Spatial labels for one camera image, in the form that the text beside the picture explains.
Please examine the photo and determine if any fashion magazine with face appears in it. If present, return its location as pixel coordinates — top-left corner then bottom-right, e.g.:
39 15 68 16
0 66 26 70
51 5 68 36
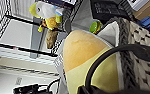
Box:
53 54 69 94

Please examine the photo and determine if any white wall socket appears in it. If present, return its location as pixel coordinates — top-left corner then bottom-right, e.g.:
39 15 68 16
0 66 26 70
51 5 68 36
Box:
15 76 24 87

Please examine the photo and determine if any low brown cardboard box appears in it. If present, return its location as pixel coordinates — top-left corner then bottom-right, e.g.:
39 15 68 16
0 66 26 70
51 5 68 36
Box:
132 0 150 21

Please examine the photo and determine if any brown orange plush toy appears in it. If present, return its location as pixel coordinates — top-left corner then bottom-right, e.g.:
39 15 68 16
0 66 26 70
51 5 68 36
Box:
44 28 61 50

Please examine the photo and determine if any yellow white plush duck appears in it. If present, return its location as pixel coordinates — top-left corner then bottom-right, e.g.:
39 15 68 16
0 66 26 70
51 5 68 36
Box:
28 0 64 33

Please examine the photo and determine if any green round toy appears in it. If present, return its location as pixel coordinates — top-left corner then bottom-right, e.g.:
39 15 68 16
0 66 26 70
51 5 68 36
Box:
88 19 104 35

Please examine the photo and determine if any black wire shelf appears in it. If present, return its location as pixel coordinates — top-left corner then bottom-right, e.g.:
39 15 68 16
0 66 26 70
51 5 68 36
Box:
0 0 150 62

